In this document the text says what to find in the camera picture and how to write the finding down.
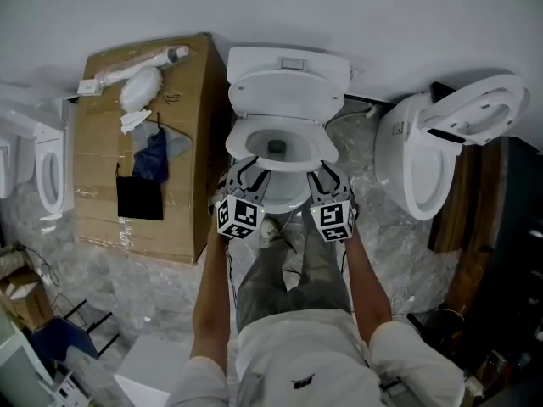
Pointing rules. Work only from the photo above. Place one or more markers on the white toilet tank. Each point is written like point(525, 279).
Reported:
point(254, 59)

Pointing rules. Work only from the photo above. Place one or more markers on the white flat board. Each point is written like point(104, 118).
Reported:
point(152, 367)

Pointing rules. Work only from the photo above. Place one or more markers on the person's white shoe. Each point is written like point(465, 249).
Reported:
point(270, 230)

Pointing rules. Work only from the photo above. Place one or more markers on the wrapped white tube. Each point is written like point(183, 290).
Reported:
point(136, 65)

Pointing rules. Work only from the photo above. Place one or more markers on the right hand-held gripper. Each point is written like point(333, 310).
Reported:
point(335, 221)

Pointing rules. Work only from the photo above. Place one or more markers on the blue cloth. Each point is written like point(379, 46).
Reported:
point(150, 159)

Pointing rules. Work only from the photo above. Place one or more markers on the chrome flush button plate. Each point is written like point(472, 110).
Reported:
point(292, 63)

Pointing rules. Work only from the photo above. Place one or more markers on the white toilet bowl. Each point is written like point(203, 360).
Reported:
point(288, 185)

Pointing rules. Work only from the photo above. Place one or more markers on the white toilet with raised lid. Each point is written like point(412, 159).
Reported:
point(394, 155)

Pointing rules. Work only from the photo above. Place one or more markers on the person's white shirt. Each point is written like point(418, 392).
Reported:
point(305, 363)

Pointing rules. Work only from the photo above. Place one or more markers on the small white box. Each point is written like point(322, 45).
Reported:
point(89, 87)

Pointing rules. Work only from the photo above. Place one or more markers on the large cardboard box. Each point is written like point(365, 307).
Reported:
point(195, 142)

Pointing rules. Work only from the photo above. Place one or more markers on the crumpled white paper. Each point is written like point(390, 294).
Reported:
point(133, 121)

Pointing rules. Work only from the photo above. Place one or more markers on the grey cloth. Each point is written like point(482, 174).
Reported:
point(178, 144)

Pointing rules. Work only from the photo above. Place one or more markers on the person's grey trousers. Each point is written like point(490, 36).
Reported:
point(275, 282)

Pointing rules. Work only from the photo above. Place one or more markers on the person's right forearm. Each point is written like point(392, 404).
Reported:
point(365, 286)

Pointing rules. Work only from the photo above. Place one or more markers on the blue chair with black legs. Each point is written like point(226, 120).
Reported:
point(59, 337)

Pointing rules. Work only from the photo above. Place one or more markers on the person's left forearm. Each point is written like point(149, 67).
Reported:
point(210, 295)

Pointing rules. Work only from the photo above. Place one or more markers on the black pouch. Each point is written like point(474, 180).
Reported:
point(140, 199)

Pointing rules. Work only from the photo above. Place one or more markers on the small cardboard box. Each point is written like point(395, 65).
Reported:
point(29, 299)

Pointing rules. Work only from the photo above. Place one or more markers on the white toilet seat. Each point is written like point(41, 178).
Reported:
point(284, 96)

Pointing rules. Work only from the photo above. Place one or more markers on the white ceramic fixture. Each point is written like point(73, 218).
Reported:
point(12, 155)

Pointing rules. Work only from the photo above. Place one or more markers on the white toilet with narrow seat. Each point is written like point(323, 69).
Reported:
point(48, 185)

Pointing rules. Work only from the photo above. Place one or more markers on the brown wooden panel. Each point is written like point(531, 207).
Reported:
point(471, 210)

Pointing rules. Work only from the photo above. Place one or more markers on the white plastic bag bundle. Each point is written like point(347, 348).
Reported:
point(142, 85)

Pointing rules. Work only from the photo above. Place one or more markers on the black round bin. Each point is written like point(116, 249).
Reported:
point(443, 331)

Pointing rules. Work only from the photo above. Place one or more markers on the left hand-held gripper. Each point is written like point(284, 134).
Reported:
point(237, 216)

